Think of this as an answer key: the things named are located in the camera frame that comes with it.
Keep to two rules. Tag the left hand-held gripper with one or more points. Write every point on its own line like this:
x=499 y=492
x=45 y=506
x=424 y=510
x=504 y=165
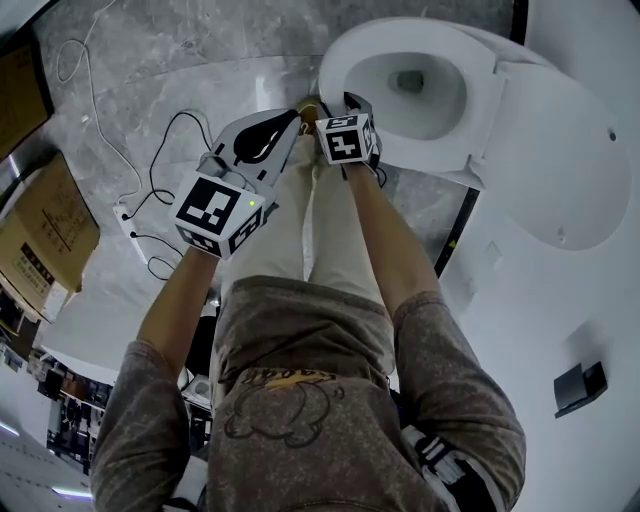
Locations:
x=215 y=210

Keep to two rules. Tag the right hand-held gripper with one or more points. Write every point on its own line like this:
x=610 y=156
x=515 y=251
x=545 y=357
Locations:
x=345 y=142

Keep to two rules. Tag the white plastic toilet lid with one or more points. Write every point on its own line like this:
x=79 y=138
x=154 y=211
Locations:
x=565 y=150

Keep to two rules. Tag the person's left forearm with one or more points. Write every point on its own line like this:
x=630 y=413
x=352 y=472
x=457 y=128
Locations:
x=180 y=295

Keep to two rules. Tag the person's right forearm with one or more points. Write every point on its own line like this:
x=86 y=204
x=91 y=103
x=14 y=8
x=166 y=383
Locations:
x=390 y=230

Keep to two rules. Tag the person's left olive shoe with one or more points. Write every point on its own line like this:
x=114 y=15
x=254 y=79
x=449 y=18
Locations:
x=307 y=106

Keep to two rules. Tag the beige trousers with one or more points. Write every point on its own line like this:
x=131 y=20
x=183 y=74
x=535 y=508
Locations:
x=280 y=225

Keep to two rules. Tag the white power strip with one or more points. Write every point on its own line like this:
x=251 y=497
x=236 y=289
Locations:
x=130 y=230

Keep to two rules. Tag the cardboard box with dark label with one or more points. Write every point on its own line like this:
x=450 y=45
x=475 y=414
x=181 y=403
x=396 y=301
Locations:
x=50 y=225

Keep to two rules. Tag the cardboard box with black stripes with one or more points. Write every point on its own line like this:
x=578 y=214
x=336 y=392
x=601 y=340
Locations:
x=20 y=100

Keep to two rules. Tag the grey printed t-shirt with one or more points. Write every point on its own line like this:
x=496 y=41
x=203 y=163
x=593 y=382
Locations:
x=310 y=425

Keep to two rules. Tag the dark cluttered shelving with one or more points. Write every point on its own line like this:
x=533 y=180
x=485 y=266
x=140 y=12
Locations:
x=75 y=405

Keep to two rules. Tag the black wall holder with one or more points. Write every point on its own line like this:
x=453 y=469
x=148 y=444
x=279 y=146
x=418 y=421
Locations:
x=580 y=390

